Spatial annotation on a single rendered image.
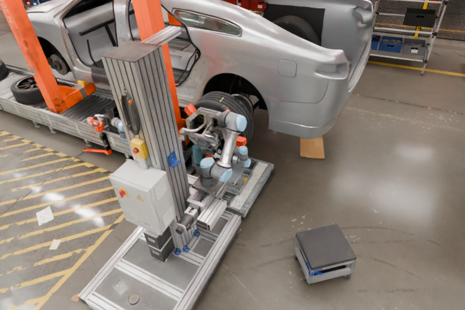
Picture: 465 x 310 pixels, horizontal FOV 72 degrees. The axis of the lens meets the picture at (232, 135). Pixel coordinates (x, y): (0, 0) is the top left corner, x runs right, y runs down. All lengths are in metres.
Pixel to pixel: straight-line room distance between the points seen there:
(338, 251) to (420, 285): 0.79
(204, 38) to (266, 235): 2.03
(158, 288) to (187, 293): 0.25
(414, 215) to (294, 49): 2.13
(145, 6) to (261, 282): 2.51
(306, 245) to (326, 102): 1.26
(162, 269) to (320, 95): 2.04
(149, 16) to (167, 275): 2.13
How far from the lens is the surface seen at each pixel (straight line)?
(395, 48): 6.49
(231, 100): 3.06
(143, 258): 3.11
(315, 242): 2.93
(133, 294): 2.96
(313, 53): 2.83
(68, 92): 4.84
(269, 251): 3.24
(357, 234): 3.50
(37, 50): 4.50
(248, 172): 3.68
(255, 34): 2.98
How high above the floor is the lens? 2.73
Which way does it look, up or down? 37 degrees down
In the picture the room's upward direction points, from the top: 4 degrees counter-clockwise
